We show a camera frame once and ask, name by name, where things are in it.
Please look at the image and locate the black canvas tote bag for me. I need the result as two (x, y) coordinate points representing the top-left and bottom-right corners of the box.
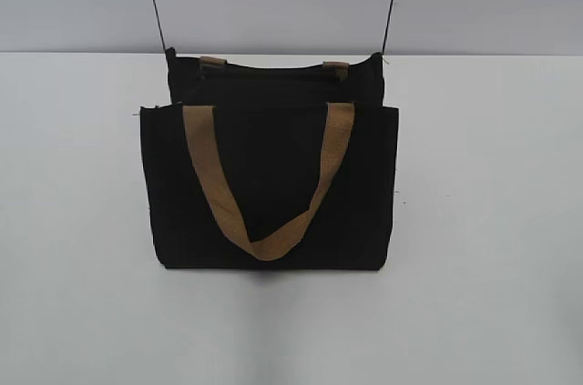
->
(139, 48), (399, 271)

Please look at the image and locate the tan front bag handle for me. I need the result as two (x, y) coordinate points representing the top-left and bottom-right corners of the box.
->
(176, 102), (356, 268)

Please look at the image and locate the tan bag handle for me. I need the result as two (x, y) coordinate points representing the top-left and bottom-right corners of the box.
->
(199, 56), (350, 81)
(176, 102), (356, 268)

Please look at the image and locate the tan rear bag handle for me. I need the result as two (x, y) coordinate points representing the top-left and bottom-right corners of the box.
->
(199, 56), (350, 81)

